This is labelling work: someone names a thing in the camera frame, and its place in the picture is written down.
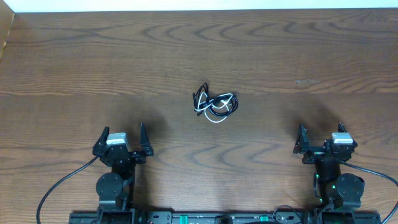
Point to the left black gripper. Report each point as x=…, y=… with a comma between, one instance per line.
x=140, y=158

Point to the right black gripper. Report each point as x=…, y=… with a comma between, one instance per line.
x=303, y=147

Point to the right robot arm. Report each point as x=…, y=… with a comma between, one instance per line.
x=340, y=194

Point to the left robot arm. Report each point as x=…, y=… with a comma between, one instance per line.
x=116, y=188

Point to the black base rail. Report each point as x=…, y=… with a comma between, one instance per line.
x=216, y=218

